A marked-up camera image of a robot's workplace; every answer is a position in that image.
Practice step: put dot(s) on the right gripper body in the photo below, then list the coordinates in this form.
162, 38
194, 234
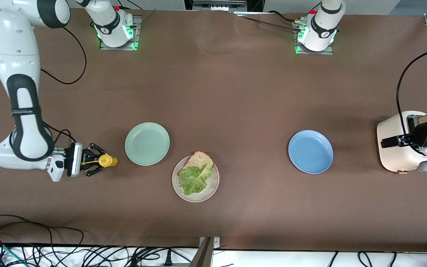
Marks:
86, 162

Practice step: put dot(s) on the yellow squeeze bottle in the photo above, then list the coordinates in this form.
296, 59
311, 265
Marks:
105, 160

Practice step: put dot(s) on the green lettuce leaf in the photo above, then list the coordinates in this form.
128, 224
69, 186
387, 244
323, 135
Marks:
193, 180

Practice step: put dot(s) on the brown bread slice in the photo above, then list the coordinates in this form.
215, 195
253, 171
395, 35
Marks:
426, 118
198, 159

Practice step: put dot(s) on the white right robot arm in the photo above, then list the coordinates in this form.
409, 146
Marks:
17, 55

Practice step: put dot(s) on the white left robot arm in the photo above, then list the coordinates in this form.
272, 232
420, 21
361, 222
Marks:
323, 33

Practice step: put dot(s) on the green plate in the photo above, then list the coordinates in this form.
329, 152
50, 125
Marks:
147, 144

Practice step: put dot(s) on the blue plate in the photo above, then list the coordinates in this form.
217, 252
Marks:
310, 151

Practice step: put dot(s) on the beige plate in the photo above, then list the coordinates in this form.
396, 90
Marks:
211, 189

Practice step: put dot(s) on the cream white toaster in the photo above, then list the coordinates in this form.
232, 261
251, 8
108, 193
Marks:
393, 159

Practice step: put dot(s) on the black power plug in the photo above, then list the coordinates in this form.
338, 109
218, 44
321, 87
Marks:
168, 259

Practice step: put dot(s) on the black equipment box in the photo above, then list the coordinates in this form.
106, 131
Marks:
256, 4

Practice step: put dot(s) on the grey metal bracket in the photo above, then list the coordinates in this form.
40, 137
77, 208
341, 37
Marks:
203, 257

